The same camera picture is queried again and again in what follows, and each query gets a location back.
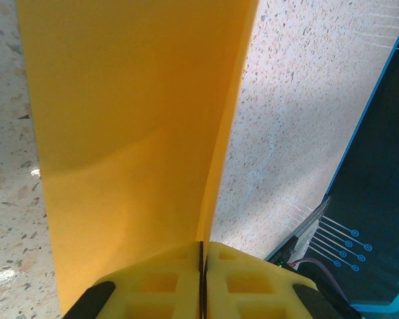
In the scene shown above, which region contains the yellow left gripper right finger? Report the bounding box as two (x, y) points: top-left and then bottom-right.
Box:
(202, 241), (363, 319)

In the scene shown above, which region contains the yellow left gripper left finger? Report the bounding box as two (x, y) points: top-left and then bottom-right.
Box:
(61, 241), (203, 319)

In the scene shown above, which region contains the yellow paper sheet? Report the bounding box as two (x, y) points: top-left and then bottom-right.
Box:
(15, 0), (261, 318)

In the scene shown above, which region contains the blue table edge strip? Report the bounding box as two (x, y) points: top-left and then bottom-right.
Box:
(325, 6), (399, 197)

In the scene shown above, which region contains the long aluminium mounting rail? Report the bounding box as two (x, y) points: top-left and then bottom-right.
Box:
(264, 195), (332, 263)

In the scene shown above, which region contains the blue printed enclosure panel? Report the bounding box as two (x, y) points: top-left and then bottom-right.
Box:
(329, 6), (399, 313)

